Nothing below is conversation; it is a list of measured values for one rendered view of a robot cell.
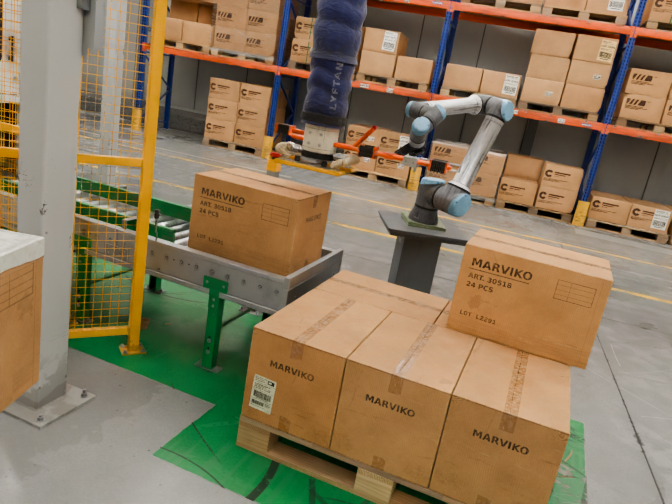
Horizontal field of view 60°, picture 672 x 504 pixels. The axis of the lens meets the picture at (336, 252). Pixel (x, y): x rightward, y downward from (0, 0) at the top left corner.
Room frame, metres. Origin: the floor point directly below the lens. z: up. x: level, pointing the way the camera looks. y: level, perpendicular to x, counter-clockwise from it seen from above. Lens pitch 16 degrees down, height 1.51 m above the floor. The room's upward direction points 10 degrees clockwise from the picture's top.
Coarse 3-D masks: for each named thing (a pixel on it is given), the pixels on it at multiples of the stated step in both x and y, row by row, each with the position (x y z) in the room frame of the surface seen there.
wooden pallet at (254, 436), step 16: (240, 416) 2.10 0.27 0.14; (240, 432) 2.10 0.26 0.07; (256, 432) 2.08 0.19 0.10; (272, 432) 2.05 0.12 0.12; (256, 448) 2.07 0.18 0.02; (272, 448) 2.09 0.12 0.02; (288, 448) 2.11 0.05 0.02; (320, 448) 1.98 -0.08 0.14; (288, 464) 2.02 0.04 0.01; (304, 464) 2.03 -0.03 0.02; (320, 464) 2.04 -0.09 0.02; (352, 464) 1.94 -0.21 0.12; (336, 480) 1.96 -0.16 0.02; (352, 480) 1.98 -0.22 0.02; (368, 480) 1.91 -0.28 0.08; (384, 480) 1.89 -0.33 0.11; (400, 480) 1.88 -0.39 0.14; (368, 496) 1.91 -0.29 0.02; (384, 496) 1.89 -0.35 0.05; (400, 496) 1.94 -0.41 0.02; (432, 496) 1.83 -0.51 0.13
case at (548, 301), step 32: (480, 256) 2.43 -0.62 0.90; (512, 256) 2.39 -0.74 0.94; (544, 256) 2.47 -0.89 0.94; (576, 256) 2.58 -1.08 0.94; (480, 288) 2.42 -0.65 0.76; (512, 288) 2.38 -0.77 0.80; (544, 288) 2.34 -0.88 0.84; (576, 288) 2.30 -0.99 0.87; (608, 288) 2.26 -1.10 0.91; (448, 320) 2.46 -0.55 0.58; (480, 320) 2.41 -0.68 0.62; (512, 320) 2.37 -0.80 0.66; (544, 320) 2.33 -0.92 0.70; (576, 320) 2.29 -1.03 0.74; (544, 352) 2.31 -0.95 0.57; (576, 352) 2.27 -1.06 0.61
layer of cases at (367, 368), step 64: (320, 320) 2.28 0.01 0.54; (384, 320) 2.41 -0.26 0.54; (256, 384) 2.09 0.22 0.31; (320, 384) 2.00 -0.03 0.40; (384, 384) 1.92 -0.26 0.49; (448, 384) 1.91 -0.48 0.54; (512, 384) 2.00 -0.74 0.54; (384, 448) 1.90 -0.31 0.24; (448, 448) 1.83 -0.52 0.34; (512, 448) 1.76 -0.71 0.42
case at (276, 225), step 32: (224, 192) 2.86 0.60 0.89; (256, 192) 2.80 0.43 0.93; (288, 192) 2.85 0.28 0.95; (320, 192) 3.00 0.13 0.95; (192, 224) 2.92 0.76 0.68; (224, 224) 2.86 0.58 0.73; (256, 224) 2.79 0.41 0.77; (288, 224) 2.74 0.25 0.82; (320, 224) 3.02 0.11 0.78; (224, 256) 2.85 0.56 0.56; (256, 256) 2.79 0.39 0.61; (288, 256) 2.73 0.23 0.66; (320, 256) 3.09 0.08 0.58
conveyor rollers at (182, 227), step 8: (80, 192) 3.72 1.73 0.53; (88, 200) 3.55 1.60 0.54; (96, 200) 3.61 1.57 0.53; (104, 200) 3.57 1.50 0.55; (128, 208) 3.51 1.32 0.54; (136, 208) 3.58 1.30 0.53; (136, 216) 3.34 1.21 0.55; (152, 216) 3.45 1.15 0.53; (160, 216) 3.43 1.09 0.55; (168, 216) 3.48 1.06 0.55; (160, 224) 3.27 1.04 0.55; (168, 224) 3.32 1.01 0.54; (176, 224) 3.39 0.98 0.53; (184, 224) 3.35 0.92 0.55; (176, 232) 3.25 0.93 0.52; (184, 232) 3.19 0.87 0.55; (176, 240) 3.11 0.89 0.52; (184, 240) 3.04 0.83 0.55
